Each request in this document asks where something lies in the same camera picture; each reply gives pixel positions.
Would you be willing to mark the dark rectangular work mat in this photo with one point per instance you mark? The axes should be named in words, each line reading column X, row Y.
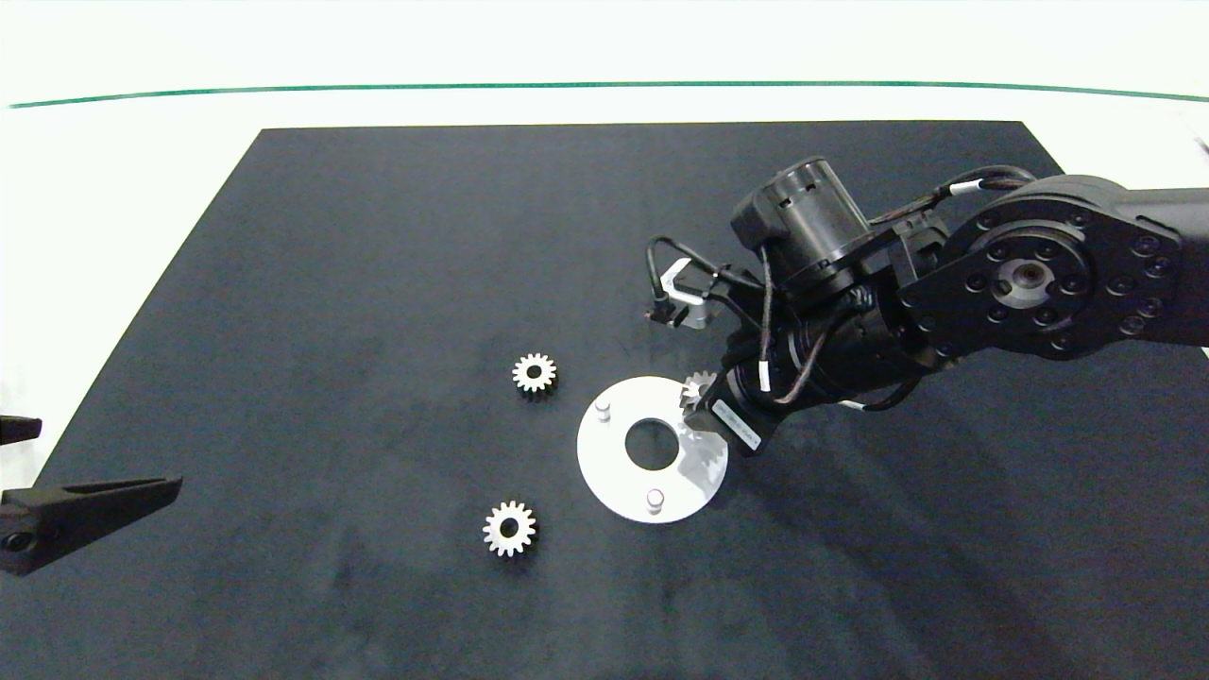
column 331, row 378

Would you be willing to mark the small steel planetary gear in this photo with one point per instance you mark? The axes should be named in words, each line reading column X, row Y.
column 545, row 378
column 695, row 383
column 522, row 535

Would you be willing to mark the boxy shiny wrist camera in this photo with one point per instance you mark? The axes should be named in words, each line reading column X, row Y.
column 688, row 300

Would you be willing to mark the round white carrier plate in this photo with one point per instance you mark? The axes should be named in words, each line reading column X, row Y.
column 616, row 465

